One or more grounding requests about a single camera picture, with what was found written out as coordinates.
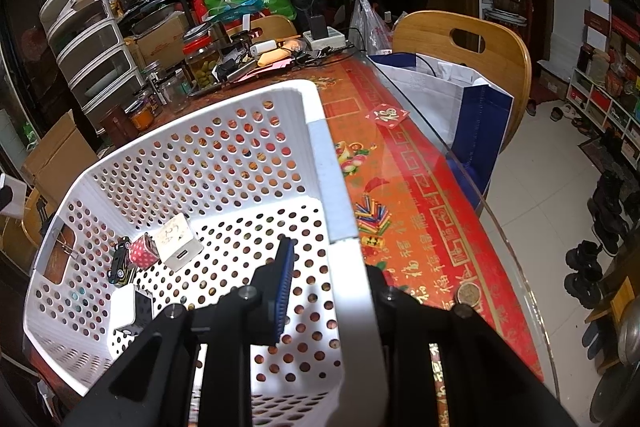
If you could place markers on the white and blue shopping bag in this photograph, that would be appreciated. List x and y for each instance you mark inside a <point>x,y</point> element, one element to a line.
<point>450,112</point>

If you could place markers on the cardboard box with red print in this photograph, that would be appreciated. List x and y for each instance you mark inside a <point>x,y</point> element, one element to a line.
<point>160,39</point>

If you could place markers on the white tiered food cover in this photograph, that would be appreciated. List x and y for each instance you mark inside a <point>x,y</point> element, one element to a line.
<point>90,52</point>

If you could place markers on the red printed tablecloth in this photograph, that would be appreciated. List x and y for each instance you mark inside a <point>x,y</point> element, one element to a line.
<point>400,187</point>

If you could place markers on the white shoe shelf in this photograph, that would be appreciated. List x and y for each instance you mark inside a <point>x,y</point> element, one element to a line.
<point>605,112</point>

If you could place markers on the white power bank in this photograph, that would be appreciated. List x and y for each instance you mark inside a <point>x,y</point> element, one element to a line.
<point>263,47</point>

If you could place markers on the pink polka dot charger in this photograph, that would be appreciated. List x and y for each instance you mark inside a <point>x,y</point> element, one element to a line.
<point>144,251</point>

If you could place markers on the small white cube charger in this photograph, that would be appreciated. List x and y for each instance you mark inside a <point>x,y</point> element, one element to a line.
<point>15,199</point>

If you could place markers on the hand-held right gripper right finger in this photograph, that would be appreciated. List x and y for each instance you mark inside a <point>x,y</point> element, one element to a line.
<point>382,292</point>

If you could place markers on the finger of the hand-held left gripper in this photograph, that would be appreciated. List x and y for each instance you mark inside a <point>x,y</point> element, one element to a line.
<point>5,197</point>

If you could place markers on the yellow pouch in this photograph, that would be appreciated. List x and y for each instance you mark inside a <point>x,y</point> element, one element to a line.
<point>275,57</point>

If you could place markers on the large white charger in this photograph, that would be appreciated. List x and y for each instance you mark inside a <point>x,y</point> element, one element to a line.
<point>177,242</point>

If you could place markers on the empty glass jar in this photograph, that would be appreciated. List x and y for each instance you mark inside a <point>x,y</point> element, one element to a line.
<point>174,93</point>

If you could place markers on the white charger with black side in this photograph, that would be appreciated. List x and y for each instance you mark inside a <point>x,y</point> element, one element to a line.
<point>127,312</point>

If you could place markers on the clear plastic bag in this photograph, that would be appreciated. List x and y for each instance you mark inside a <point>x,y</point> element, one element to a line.
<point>370,24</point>

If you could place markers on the small orange jar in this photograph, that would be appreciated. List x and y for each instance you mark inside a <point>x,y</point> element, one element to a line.
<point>141,116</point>

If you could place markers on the white power strip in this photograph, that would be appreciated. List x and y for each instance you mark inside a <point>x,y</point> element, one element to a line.
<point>325,41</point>

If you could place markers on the red paper square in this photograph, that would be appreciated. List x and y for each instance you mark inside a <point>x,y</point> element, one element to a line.
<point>386,116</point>

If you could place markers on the open cardboard box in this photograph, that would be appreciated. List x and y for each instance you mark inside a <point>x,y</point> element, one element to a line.
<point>55,162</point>

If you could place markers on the black power adapter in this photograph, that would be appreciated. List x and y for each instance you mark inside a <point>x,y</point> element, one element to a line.
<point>318,27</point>

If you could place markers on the black boot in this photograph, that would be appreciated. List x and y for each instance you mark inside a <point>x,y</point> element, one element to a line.
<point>582,289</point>
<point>585,259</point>

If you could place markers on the pickle jar with red lid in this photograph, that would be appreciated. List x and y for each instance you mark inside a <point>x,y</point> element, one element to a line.
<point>202,59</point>

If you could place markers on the coin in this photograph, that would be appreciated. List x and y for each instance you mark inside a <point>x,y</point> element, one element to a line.
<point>467,294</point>

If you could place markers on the brown ceramic mug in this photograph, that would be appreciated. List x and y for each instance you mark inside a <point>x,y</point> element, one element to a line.
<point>117,127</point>

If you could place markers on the white perforated plastic basket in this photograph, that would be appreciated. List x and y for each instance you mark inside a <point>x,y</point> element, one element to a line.
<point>210,167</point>

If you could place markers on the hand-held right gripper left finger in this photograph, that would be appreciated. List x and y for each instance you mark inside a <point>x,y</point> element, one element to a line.
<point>282,294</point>

